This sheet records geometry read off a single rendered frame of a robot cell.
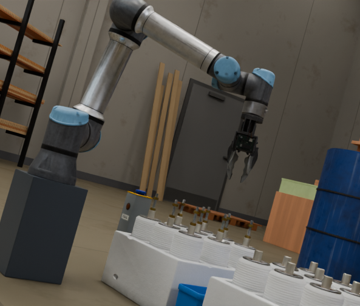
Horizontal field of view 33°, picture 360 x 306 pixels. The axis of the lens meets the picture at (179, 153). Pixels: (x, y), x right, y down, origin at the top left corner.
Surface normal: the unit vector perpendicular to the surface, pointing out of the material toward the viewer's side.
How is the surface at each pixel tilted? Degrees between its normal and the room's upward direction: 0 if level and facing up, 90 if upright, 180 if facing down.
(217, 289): 90
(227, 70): 90
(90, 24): 90
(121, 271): 90
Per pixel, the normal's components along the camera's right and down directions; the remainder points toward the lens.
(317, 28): 0.53, 0.11
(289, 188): -0.76, -0.24
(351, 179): -0.48, -0.18
